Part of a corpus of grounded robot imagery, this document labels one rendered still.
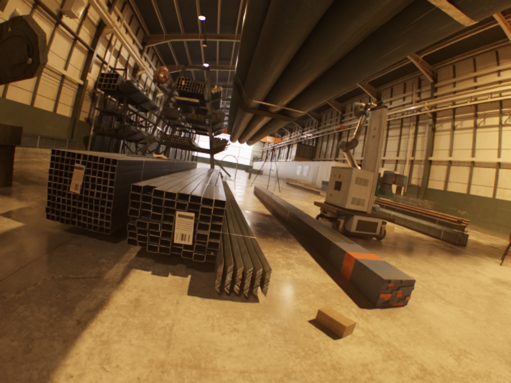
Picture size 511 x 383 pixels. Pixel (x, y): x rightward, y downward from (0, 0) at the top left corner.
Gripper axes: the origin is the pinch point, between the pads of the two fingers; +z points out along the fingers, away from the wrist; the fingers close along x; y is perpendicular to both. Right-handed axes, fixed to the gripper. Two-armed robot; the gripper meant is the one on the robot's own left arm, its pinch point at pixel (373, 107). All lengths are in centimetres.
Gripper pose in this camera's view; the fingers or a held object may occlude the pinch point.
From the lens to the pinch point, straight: 399.7
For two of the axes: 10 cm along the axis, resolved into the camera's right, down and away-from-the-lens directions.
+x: -1.1, 2.6, 9.6
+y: -0.5, -9.6, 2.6
